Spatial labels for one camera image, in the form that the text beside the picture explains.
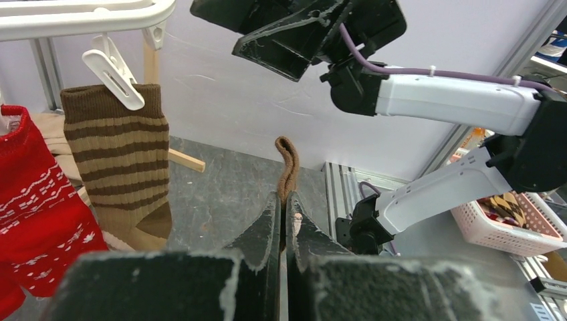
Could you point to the white plastic basket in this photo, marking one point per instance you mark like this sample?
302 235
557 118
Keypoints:
520 224

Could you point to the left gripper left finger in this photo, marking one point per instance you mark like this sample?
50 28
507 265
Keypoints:
237 282

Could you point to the brown striped sock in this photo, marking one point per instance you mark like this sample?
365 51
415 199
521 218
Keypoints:
122 158
287 181

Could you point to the red sock white stars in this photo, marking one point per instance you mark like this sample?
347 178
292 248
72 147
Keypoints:
45 226

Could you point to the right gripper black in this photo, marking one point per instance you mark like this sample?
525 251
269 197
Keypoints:
287 37

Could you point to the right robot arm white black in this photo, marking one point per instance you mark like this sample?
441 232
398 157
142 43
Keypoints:
508 131

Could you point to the beige cloth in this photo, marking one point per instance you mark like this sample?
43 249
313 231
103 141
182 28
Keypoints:
51 127

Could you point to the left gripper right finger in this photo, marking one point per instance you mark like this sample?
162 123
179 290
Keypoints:
326 281

